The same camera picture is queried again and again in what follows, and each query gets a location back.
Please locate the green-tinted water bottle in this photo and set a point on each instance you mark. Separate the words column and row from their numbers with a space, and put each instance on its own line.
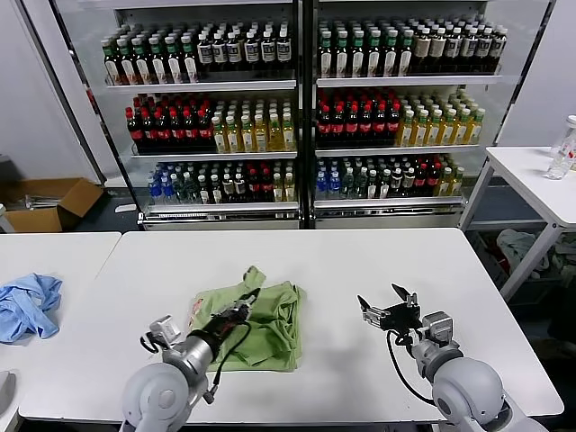
column 179, row 191
column 360, row 185
column 348, row 185
column 191, row 191

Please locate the glass drinks display cabinet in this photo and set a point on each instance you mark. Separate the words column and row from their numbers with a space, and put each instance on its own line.
column 383, row 218
column 225, row 220

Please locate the yellow tea bottle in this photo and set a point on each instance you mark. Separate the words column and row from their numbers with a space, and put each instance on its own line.
column 220, row 137
column 233, row 137
column 289, row 134
column 420, row 132
column 261, row 136
column 434, row 132
column 407, row 132
column 247, row 137
column 476, row 130
column 447, row 131
column 290, row 191
column 275, row 135
column 457, row 182
column 445, row 182
column 278, row 191
column 461, row 131

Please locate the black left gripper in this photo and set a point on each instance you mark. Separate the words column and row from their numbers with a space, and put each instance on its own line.
column 233, row 318

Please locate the dark ribbed laundry basket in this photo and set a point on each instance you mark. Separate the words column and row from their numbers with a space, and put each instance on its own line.
column 483, row 250

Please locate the blue-label water bottle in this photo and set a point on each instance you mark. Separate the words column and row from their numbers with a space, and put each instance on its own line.
column 322, row 186
column 155, row 191
column 335, row 186
column 167, row 191

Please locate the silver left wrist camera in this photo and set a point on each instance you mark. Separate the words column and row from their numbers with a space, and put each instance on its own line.
column 164, row 330

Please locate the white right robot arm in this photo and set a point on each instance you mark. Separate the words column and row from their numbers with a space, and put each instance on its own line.
column 468, row 391

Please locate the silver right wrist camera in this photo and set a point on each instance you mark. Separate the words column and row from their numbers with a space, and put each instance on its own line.
column 437, row 327

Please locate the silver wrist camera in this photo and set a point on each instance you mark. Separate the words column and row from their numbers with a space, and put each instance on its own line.
column 164, row 330
column 437, row 327

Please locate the red-cap cola bottle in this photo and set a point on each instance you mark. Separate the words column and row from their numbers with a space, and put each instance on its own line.
column 134, row 132
column 149, row 132
column 382, row 128
column 353, row 128
column 368, row 128
column 433, row 179
column 421, row 179
column 266, row 188
column 192, row 131
column 178, row 132
column 253, row 188
column 325, row 128
column 206, row 131
column 339, row 128
column 395, row 127
column 164, row 132

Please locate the green-cap white-label tea bottle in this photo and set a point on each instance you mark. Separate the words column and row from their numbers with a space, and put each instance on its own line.
column 191, row 65
column 128, row 67
column 175, row 66
column 159, row 66
column 112, row 67
column 375, row 58
column 359, row 58
column 407, row 57
column 326, row 58
column 144, row 67
column 391, row 58
column 343, row 58

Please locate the light green T-shirt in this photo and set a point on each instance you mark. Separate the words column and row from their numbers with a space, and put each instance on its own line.
column 270, row 333

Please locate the white side table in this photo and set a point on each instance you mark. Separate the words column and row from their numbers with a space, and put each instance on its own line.
column 517, row 180

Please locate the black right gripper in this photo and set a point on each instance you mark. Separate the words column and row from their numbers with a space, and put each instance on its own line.
column 401, row 318

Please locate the pale grey-green crumpled cloth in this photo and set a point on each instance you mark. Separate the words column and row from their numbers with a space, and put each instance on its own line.
column 517, row 245

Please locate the white-cap pale-label bottle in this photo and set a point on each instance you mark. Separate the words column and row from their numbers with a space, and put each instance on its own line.
column 384, row 185
column 372, row 185

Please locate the small clear plastic bottle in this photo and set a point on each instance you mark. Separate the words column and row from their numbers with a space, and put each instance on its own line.
column 558, row 168

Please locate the light blue crumpled shirt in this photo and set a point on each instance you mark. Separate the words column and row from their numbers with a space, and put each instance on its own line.
column 27, row 306

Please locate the white-cap dark drink bottle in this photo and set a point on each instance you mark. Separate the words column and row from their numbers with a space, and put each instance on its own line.
column 204, row 53
column 408, row 182
column 268, row 51
column 396, row 182
column 204, row 191
column 283, row 50
column 216, row 191
column 235, row 52
column 252, row 51
column 219, row 52

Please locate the brown cardboard box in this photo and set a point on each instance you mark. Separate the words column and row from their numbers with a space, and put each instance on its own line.
column 76, row 197

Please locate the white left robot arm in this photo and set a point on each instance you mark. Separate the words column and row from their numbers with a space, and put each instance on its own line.
column 153, row 396

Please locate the beige-label dark drink bottle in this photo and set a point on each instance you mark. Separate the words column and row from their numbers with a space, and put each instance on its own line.
column 454, row 49
column 240, row 188
column 485, row 49
column 423, row 49
column 499, row 48
column 228, row 188
column 470, row 49
column 438, row 49

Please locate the white flat floor object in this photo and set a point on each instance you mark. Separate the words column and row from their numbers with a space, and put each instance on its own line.
column 125, row 208

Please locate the tall clear plastic bottle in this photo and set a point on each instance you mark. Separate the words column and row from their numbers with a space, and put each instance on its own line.
column 569, row 137

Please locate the grey crumpled cloth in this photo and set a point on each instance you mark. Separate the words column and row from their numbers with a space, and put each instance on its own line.
column 564, row 252

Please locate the white furniture piece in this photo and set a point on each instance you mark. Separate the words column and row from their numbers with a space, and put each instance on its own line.
column 5, row 220

